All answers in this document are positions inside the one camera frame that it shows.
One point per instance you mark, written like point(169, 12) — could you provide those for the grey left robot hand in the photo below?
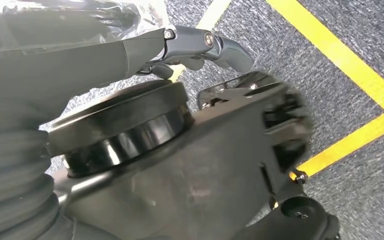
point(62, 69)

